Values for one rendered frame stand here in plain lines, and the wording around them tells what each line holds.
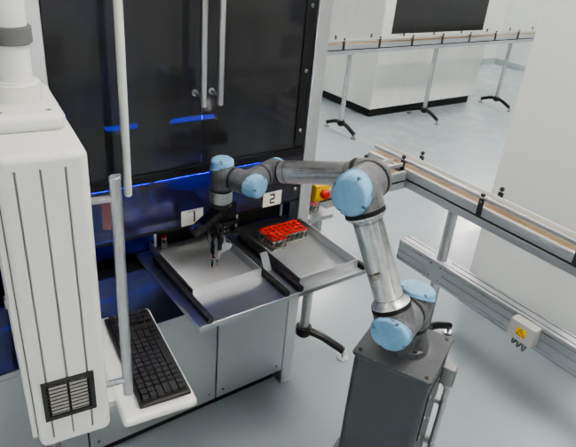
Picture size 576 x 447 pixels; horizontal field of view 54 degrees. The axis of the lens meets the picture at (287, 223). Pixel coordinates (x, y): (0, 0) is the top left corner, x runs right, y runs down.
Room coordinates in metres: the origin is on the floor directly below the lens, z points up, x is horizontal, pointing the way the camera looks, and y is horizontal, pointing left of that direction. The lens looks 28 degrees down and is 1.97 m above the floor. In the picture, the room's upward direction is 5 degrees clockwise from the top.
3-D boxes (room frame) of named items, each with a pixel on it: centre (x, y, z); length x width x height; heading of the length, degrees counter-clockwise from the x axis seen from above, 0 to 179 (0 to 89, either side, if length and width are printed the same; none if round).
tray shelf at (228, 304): (1.75, 0.10, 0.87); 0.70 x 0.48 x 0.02; 128
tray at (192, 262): (1.70, 0.28, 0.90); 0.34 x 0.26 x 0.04; 38
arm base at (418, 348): (1.46, -0.41, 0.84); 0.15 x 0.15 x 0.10
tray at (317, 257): (1.82, -0.06, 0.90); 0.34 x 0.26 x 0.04; 38
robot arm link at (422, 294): (1.46, -0.41, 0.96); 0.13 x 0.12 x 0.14; 150
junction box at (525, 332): (1.99, -1.05, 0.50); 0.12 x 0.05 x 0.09; 38
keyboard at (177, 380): (1.28, 0.38, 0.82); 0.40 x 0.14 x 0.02; 31
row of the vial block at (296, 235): (1.89, 0.00, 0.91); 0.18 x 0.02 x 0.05; 128
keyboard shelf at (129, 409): (1.25, 0.43, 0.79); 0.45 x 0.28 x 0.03; 31
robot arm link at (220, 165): (1.68, 0.22, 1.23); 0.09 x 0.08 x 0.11; 60
